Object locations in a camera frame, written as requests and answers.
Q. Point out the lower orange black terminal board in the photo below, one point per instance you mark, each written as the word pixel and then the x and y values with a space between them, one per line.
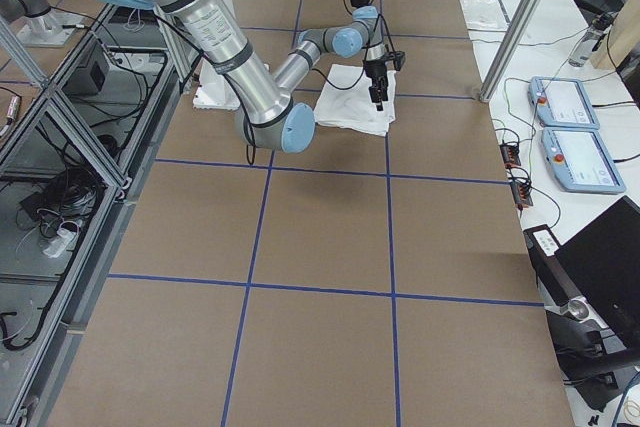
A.
pixel 521 192

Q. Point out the orange black terminal board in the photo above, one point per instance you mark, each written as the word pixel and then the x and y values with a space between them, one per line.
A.
pixel 521 192
pixel 510 153

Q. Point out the white printed long-sleeve shirt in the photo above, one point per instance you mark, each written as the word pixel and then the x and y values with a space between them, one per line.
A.
pixel 353 108

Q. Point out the clear plastic water bottle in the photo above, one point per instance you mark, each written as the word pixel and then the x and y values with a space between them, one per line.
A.
pixel 590 40

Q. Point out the black computer box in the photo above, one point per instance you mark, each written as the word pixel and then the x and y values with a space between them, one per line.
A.
pixel 543 248

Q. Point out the aluminium frame post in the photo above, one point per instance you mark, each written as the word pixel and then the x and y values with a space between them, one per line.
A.
pixel 506 51

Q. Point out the white power strip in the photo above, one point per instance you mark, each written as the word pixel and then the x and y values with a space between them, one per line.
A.
pixel 65 236

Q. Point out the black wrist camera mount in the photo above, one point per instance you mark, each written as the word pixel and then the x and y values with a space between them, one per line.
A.
pixel 397 58

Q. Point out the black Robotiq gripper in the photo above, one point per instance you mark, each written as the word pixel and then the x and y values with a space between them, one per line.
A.
pixel 375 70

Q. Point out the aluminium frame rail structure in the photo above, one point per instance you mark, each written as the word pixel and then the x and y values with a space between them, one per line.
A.
pixel 73 159

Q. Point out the upper orange black terminal board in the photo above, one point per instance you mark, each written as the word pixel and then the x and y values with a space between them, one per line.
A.
pixel 510 153

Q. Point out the blue teach pendant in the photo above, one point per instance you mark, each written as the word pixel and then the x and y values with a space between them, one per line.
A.
pixel 580 161
pixel 562 102

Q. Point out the grey controller box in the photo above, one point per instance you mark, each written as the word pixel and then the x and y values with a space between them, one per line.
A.
pixel 89 76

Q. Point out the upper blue teach pendant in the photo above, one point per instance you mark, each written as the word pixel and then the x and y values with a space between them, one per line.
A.
pixel 562 102

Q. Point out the lower blue teach pendant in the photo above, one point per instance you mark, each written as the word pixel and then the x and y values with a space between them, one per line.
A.
pixel 580 161

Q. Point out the clear plastic sheet black-edged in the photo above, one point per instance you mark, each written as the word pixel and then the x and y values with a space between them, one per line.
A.
pixel 485 15

